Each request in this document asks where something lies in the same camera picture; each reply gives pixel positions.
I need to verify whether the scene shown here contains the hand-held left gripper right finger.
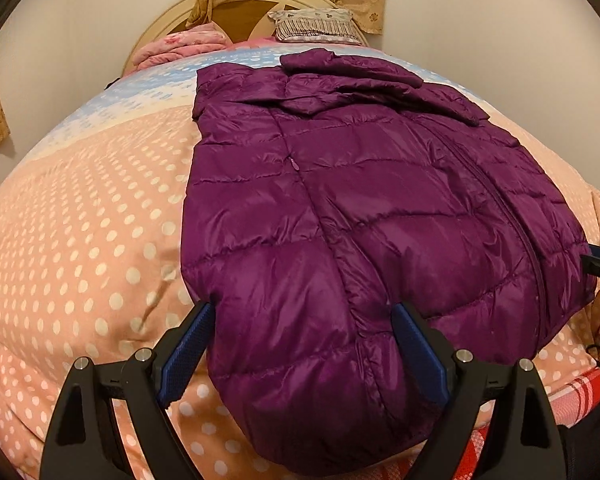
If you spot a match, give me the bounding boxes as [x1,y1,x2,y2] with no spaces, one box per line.
[390,302,566,480]

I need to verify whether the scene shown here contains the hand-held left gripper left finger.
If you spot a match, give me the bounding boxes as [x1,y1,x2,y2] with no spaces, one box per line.
[40,301,215,480]

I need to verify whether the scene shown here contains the purple puffer jacket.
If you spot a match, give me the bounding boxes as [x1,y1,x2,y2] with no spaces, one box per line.
[180,47,597,476]

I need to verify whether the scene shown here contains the polka dot bedspread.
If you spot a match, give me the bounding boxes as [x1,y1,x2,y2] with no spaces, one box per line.
[0,42,600,480]

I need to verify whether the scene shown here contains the pink folded blanket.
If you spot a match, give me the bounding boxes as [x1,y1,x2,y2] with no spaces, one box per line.
[132,22,231,68]

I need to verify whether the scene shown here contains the cream round headboard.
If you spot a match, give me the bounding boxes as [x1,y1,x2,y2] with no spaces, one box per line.
[122,0,368,78]

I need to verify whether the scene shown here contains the striped patterned pillow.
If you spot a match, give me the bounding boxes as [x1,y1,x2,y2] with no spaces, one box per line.
[267,8,362,43]

